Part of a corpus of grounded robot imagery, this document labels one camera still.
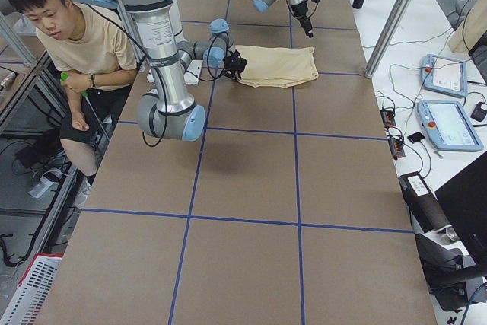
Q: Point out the white perforated basket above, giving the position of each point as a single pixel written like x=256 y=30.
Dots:
x=32 y=290

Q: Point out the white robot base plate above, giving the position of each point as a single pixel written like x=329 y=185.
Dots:
x=192 y=72

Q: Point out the blue teach pendant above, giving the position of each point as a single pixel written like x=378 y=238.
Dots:
x=447 y=126
x=444 y=75

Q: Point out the grey aluminium frame post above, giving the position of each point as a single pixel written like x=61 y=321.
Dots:
x=398 y=10

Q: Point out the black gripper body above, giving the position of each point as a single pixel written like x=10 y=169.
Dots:
x=300 y=11
x=235 y=66

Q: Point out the beige long-sleeve printed shirt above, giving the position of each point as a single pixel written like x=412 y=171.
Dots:
x=277 y=67

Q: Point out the seated person in beige shirt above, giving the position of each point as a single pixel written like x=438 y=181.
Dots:
x=88 y=45

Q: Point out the white power strip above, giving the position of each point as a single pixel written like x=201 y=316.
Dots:
x=45 y=182

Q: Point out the lower blue teach pendant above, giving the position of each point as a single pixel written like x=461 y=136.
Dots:
x=447 y=126

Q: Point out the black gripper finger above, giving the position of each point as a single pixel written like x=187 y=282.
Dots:
x=307 y=27

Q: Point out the black power adapter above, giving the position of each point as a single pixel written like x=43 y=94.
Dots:
x=479 y=112

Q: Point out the upper blue teach pendant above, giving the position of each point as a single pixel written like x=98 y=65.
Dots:
x=444 y=75

